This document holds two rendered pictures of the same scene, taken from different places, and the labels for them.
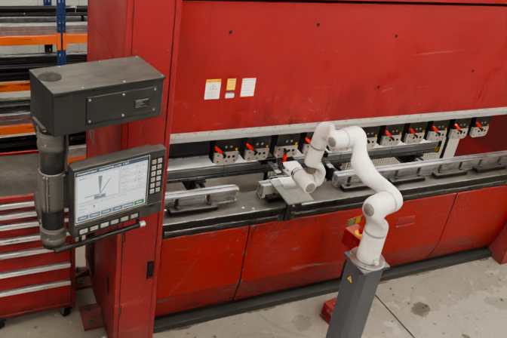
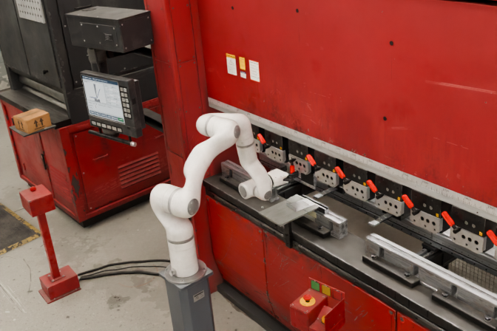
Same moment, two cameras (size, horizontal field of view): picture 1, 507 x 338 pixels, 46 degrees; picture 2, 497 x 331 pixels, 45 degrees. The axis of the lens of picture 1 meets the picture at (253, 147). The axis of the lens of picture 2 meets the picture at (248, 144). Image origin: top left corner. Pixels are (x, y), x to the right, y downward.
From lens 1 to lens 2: 4.01 m
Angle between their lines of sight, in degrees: 74
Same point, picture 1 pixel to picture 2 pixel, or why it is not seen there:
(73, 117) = (78, 34)
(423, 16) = (427, 18)
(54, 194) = not seen: hidden behind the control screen
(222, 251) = (247, 243)
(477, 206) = not seen: outside the picture
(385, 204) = (156, 193)
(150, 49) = (154, 6)
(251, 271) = (274, 290)
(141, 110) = (109, 43)
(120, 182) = (106, 95)
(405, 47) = (410, 66)
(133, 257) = not seen: hidden behind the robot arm
